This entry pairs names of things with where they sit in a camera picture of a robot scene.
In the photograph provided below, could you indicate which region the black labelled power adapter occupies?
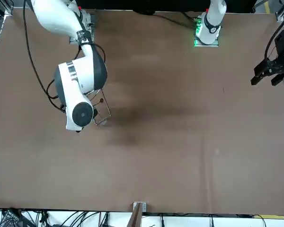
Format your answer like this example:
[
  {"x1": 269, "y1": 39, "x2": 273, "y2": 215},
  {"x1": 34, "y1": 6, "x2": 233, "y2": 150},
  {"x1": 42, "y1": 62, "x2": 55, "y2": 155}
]
[{"x1": 1, "y1": 208, "x2": 22, "y2": 227}]

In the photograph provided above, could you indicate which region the black base cable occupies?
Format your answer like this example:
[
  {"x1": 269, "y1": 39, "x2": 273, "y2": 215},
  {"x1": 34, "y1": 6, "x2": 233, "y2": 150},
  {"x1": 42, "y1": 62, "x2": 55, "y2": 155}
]
[{"x1": 142, "y1": 9, "x2": 197, "y2": 25}]

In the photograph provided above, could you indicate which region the silver wire goblet holder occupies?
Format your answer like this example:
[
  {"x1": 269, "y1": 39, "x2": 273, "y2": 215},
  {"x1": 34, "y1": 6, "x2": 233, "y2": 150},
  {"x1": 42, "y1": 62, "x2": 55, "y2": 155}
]
[{"x1": 89, "y1": 87, "x2": 112, "y2": 126}]

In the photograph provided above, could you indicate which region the aluminium frame post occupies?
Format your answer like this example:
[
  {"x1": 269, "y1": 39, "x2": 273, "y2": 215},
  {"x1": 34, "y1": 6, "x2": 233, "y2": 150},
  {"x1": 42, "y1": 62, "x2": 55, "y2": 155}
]
[{"x1": 127, "y1": 201, "x2": 148, "y2": 227}]

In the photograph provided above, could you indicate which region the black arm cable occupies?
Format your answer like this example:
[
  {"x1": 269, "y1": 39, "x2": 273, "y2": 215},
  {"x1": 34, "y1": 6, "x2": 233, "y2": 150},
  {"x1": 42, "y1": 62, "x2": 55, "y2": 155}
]
[{"x1": 22, "y1": 0, "x2": 67, "y2": 114}]

